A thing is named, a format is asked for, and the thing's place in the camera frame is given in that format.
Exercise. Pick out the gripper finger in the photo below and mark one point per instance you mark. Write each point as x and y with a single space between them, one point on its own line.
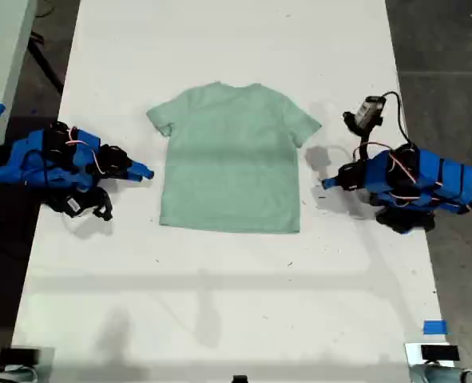
141 169
331 182
128 177

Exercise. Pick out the pale green t-shirt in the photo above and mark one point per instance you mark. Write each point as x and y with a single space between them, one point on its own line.
227 159

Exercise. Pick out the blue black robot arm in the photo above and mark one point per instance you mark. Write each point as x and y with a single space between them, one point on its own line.
40 159
431 179

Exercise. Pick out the black slanted bar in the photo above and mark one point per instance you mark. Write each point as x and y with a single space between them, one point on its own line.
46 64

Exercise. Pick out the pale side table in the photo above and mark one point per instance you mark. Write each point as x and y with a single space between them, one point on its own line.
0 60

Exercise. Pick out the short blue tape strip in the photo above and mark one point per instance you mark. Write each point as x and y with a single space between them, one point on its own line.
435 327

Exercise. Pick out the small black box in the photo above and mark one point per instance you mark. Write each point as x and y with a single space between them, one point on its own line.
20 356
439 353

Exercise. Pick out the small black clamp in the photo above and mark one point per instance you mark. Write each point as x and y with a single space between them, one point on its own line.
240 379

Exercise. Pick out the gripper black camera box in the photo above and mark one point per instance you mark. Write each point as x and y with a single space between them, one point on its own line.
368 111
72 205

